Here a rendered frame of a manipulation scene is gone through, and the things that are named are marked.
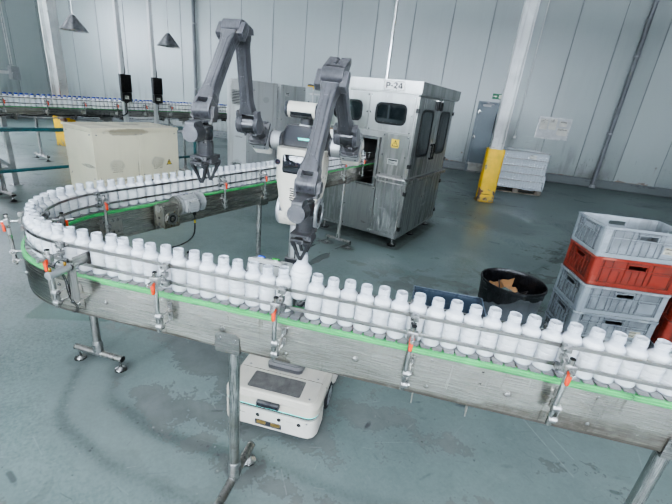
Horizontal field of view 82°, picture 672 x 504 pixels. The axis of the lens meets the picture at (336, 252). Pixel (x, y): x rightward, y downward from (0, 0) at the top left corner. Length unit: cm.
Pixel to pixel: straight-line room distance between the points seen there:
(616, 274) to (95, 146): 503
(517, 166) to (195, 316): 962
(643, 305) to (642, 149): 1113
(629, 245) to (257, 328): 265
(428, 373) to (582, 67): 1282
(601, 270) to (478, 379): 209
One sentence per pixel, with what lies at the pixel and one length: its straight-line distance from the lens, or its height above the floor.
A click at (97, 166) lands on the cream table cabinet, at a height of 77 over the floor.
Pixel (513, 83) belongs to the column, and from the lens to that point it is 889.
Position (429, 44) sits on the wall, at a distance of 1328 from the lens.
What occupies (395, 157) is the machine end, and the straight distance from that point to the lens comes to 485.
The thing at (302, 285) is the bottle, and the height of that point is 113.
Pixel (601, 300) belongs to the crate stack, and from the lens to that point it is 344.
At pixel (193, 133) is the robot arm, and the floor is 157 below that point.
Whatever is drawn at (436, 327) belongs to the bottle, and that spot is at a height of 108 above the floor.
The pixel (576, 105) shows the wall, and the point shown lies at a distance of 1376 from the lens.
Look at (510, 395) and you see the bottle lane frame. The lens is 143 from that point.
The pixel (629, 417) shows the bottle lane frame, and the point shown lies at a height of 92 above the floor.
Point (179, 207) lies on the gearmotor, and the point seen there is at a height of 98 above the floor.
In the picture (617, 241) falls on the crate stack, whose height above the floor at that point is 101.
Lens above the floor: 173
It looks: 22 degrees down
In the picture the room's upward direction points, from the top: 6 degrees clockwise
